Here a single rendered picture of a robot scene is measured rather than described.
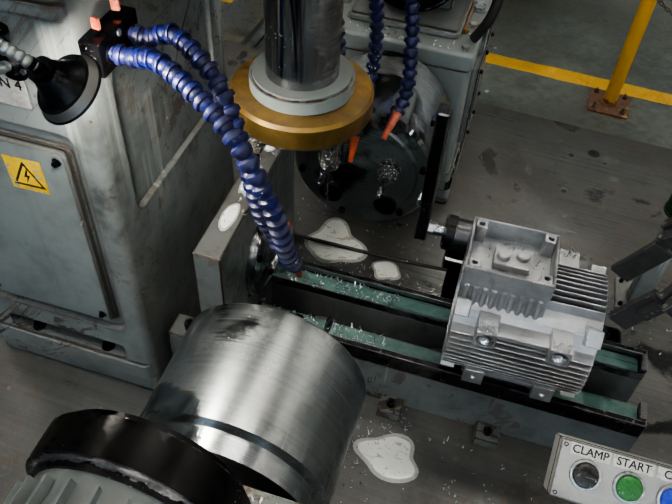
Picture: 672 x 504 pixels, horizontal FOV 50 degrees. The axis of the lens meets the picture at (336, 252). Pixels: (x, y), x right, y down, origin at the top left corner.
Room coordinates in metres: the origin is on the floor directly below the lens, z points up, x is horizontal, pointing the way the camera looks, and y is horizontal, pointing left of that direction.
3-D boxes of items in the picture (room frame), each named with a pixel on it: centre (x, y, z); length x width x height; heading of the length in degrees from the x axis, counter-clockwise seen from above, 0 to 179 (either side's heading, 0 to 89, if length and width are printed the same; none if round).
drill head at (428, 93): (1.07, -0.06, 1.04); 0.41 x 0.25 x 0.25; 166
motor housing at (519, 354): (0.68, -0.28, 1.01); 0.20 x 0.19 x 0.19; 77
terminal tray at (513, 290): (0.69, -0.24, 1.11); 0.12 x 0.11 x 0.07; 77
